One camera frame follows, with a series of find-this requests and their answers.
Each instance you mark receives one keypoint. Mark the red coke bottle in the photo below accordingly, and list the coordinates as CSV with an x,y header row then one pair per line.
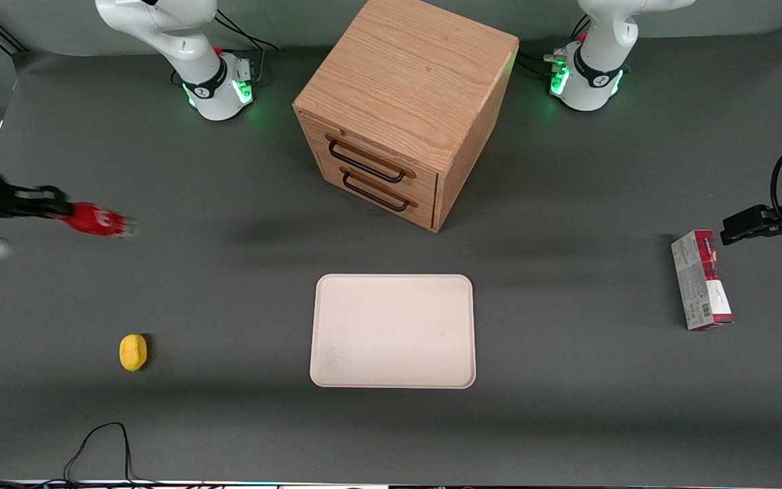
x,y
98,220

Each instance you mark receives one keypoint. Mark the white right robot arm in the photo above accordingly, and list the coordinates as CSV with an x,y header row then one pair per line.
x,y
187,47

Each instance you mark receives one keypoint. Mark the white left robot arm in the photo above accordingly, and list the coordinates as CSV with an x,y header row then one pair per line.
x,y
598,64

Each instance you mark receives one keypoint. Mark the beige rectangular tray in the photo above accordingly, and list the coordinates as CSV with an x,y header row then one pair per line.
x,y
392,331

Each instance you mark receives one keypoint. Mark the grey and red carton box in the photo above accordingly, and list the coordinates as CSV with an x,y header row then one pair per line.
x,y
700,282

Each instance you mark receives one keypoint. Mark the yellow lemon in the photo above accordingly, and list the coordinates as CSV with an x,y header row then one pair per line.
x,y
133,352

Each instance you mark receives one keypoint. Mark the wooden two-drawer cabinet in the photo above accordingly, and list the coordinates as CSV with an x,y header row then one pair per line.
x,y
404,75

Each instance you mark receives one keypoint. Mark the aluminium frame rail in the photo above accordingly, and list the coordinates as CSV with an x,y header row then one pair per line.
x,y
4,34

